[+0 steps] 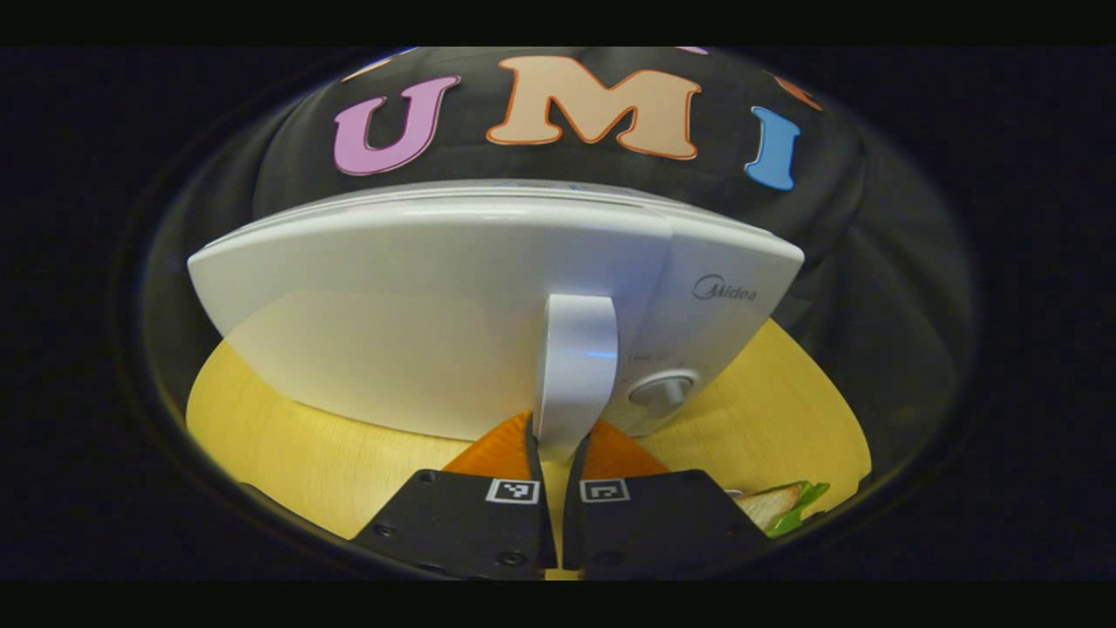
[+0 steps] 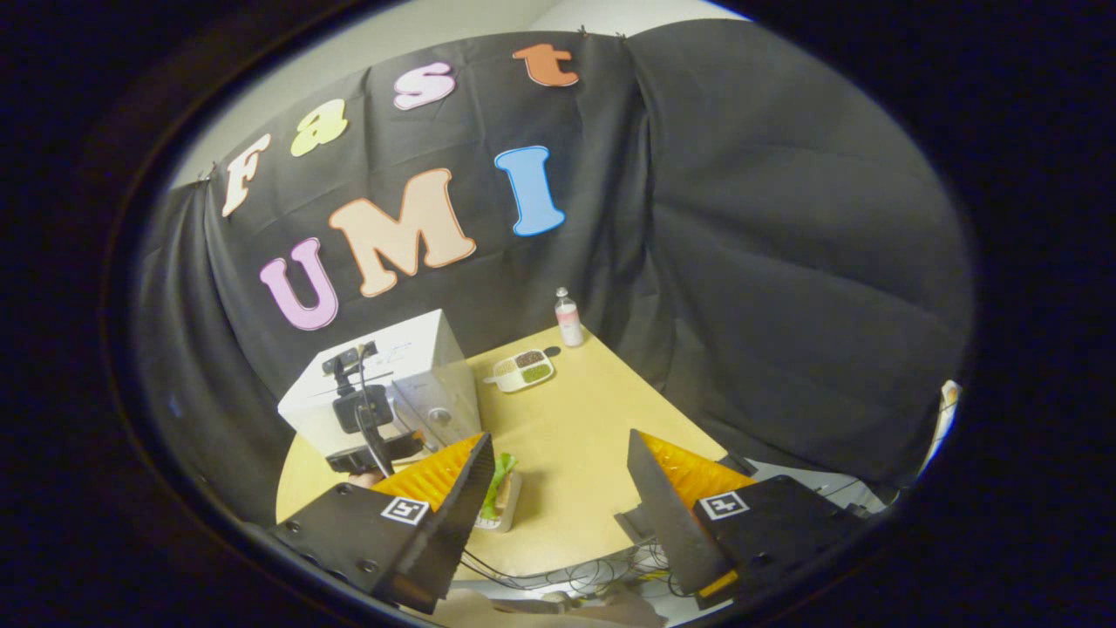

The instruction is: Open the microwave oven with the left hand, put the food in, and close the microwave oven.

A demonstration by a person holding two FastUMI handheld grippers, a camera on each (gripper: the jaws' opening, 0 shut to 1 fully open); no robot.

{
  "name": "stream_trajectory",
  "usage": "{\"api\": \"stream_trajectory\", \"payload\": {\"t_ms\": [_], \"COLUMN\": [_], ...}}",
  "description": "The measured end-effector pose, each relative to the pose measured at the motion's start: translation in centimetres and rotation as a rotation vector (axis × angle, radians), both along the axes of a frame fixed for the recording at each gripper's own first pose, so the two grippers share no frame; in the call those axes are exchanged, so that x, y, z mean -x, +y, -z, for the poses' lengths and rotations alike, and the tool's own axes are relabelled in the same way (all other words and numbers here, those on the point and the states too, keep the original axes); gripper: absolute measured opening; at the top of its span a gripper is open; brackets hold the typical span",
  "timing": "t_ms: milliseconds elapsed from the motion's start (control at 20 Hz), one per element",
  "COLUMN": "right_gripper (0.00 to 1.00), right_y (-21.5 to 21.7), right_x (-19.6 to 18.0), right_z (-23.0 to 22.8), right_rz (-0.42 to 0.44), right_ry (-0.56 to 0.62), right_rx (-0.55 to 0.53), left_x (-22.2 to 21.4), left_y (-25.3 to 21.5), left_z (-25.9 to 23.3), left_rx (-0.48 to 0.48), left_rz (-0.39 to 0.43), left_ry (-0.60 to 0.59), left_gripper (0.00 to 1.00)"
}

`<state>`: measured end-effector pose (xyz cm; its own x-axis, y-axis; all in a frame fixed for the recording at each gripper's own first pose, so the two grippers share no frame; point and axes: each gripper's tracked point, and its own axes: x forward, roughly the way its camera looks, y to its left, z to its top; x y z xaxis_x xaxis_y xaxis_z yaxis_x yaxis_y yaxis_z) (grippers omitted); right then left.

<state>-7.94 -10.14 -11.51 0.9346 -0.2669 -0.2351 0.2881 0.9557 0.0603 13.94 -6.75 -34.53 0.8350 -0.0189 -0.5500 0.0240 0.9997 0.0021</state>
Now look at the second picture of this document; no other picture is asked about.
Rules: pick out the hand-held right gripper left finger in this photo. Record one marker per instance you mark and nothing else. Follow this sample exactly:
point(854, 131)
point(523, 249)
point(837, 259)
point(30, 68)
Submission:
point(453, 523)

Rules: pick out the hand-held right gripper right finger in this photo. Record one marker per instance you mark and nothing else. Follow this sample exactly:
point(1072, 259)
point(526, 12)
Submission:
point(667, 515)

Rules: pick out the white rectangular plate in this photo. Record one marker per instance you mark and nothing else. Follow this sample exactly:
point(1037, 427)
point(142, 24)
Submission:
point(510, 510)

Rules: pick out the sandwich with green lettuce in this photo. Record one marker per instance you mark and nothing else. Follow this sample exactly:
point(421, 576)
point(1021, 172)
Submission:
point(499, 484)

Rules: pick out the white microwave oven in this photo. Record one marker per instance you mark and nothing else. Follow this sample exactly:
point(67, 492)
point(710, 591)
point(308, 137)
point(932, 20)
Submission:
point(418, 349)

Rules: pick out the white divided tray of beans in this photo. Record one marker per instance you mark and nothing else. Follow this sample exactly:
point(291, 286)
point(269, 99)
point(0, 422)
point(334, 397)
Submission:
point(523, 371)

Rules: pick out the clear bottle with pink label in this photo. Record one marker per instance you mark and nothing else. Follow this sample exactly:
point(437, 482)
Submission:
point(569, 323)

